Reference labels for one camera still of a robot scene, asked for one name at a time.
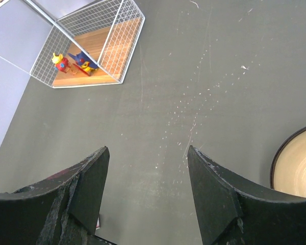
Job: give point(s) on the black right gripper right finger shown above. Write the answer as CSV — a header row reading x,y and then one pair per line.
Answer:
x,y
231,209

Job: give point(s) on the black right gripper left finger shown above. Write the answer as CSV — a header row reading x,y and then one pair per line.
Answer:
x,y
61,209

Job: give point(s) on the wooden round block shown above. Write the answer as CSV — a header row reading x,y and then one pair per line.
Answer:
x,y
288,168

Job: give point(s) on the yellow red toy figure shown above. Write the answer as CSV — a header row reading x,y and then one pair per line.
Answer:
x,y
61,63

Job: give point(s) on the blue caped toy figure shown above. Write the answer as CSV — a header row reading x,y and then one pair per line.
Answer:
x,y
84,63

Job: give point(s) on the white wire wooden shelf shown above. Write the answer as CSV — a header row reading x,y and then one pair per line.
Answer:
x,y
106,31

